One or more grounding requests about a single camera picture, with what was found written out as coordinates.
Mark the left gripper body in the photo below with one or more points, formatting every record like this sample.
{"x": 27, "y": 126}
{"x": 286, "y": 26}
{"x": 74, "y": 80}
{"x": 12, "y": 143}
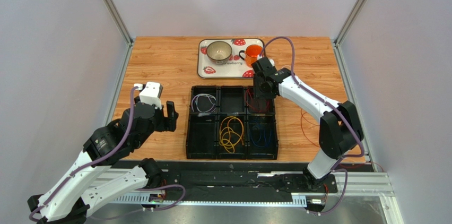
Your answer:
{"x": 161, "y": 122}

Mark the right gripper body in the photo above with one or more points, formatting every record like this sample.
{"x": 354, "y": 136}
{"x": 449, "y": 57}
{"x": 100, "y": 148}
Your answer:
{"x": 263, "y": 91}

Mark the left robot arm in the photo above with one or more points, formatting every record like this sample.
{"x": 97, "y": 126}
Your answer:
{"x": 73, "y": 200}

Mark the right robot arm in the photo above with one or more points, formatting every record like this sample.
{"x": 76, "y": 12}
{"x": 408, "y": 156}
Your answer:
{"x": 340, "y": 128}

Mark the strawberry pattern tray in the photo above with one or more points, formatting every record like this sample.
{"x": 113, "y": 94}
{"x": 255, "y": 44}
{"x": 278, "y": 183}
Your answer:
{"x": 234, "y": 68}

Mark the orange mug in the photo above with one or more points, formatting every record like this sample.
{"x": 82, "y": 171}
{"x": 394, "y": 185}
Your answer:
{"x": 251, "y": 54}

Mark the black six-compartment organizer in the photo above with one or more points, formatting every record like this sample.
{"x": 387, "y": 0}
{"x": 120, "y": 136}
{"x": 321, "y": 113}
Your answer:
{"x": 228, "y": 122}

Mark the grey ceramic bowl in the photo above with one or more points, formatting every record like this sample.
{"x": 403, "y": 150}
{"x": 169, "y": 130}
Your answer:
{"x": 219, "y": 52}

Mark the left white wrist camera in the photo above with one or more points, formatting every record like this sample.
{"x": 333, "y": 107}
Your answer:
{"x": 150, "y": 93}

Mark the aluminium frame rail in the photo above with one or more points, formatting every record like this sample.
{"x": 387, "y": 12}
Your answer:
{"x": 353, "y": 184}

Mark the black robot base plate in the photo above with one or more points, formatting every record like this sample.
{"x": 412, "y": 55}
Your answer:
{"x": 244, "y": 182}

